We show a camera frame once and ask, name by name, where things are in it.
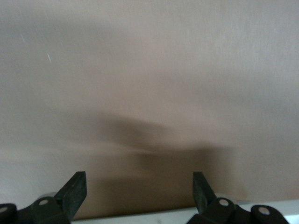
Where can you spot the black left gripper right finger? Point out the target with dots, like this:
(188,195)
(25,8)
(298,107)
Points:
(205,203)

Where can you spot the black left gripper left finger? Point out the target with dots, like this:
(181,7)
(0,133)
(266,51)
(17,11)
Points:
(70,200)

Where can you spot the brown table cover sheet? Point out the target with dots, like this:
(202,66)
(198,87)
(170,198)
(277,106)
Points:
(149,70)

